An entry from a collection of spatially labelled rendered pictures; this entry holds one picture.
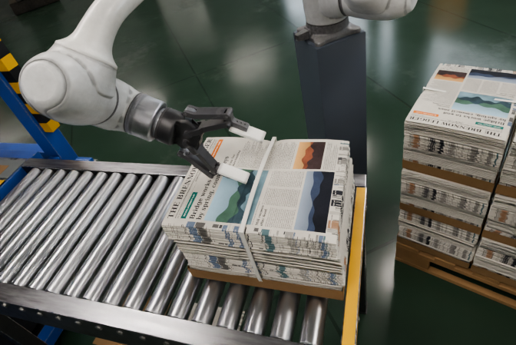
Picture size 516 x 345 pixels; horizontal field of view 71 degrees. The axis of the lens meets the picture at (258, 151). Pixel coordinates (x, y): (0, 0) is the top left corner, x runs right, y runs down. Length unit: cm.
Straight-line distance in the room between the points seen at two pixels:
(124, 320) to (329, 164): 62
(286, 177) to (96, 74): 43
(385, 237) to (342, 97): 79
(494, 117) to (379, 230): 90
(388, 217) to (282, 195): 131
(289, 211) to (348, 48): 82
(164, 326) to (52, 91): 59
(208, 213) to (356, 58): 90
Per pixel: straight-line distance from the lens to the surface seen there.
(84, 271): 117
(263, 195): 78
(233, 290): 94
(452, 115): 130
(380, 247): 193
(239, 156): 89
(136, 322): 100
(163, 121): 76
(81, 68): 63
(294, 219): 73
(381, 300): 179
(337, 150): 85
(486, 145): 127
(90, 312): 108
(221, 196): 81
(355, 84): 151
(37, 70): 63
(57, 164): 163
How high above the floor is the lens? 160
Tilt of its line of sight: 40 degrees down
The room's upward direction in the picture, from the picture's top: 15 degrees counter-clockwise
